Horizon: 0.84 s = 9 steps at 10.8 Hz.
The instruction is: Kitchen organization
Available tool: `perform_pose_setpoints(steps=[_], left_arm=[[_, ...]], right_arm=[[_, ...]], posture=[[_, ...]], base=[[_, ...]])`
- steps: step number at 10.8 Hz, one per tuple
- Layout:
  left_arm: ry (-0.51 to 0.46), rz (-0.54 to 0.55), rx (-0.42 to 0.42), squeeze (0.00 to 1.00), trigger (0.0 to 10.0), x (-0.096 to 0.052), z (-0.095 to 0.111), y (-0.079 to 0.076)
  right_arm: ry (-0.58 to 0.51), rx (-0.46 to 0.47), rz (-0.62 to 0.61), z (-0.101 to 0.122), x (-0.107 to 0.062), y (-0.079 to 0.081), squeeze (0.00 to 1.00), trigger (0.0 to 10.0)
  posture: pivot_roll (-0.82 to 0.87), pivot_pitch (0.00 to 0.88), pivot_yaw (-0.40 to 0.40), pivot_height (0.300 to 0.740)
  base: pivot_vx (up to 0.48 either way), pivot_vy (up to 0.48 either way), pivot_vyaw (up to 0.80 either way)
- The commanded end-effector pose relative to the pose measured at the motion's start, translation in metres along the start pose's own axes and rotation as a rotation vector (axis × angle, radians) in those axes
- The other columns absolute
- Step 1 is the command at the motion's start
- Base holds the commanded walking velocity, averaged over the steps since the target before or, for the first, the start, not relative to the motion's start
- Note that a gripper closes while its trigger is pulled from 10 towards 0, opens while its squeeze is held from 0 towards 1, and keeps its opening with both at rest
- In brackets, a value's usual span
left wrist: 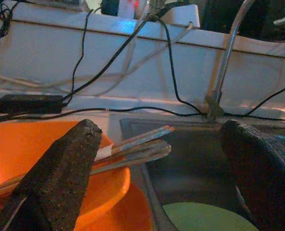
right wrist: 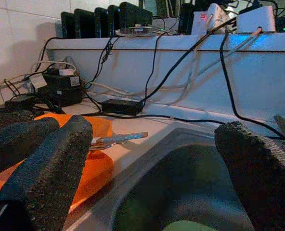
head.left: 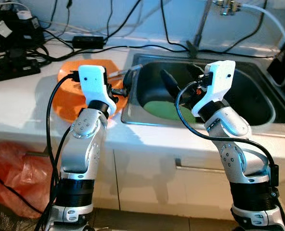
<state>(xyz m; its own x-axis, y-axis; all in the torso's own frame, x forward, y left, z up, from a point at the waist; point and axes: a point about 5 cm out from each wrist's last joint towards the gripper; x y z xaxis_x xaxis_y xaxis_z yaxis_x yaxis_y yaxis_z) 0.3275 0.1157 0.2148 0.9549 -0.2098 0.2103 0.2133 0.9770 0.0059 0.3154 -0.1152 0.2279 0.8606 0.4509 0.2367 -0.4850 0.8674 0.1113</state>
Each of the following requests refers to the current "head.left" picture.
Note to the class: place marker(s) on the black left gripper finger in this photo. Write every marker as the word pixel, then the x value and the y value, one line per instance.
pixel 128 81

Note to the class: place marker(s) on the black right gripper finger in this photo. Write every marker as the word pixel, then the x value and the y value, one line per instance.
pixel 196 71
pixel 171 89

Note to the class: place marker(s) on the orange plastic bowl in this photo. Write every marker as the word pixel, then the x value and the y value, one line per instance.
pixel 68 84

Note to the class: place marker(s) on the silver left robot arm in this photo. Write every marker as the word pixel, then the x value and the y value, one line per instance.
pixel 82 149

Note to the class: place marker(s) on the white kitchen cabinet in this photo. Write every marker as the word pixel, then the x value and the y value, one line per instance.
pixel 142 183

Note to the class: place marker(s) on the metal spoon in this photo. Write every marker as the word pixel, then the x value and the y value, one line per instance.
pixel 135 68

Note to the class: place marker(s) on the green round plate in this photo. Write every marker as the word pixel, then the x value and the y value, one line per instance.
pixel 164 110

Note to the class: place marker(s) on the metal faucet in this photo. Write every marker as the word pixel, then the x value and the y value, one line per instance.
pixel 192 48

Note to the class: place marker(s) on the orange plastic plate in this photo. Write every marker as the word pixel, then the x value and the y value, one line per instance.
pixel 68 111

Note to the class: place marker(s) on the black power adapter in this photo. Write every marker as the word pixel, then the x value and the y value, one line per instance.
pixel 88 41

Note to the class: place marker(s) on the stainless steel sink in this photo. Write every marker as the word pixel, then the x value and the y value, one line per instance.
pixel 258 96

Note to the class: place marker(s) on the black power strip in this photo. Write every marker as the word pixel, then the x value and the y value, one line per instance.
pixel 12 70

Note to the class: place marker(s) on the red plastic bag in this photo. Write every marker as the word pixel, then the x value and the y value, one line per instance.
pixel 17 178

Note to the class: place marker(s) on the dark woven floor mat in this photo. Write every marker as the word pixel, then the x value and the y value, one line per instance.
pixel 7 219

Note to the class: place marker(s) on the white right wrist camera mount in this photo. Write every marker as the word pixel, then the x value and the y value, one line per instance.
pixel 219 79

